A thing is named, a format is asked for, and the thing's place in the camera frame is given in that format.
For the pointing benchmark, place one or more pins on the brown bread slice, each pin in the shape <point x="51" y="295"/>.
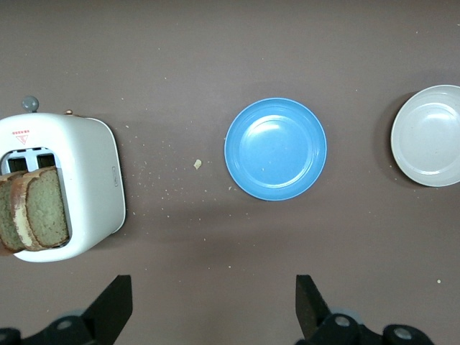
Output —
<point x="46" y="208"/>
<point x="5" y="215"/>

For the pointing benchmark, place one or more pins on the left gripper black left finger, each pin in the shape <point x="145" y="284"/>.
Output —
<point x="108" y="309"/>

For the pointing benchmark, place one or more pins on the white two-slot toaster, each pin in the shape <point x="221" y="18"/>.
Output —
<point x="90" y="172"/>

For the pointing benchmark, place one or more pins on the beige plate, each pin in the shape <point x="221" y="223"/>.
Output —
<point x="431" y="136"/>

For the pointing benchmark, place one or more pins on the small bread crumb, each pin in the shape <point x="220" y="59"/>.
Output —
<point x="197" y="164"/>

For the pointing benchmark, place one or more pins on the blue plate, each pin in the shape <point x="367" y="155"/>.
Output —
<point x="276" y="149"/>

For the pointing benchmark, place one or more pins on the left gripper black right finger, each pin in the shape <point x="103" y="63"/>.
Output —
<point x="309" y="309"/>

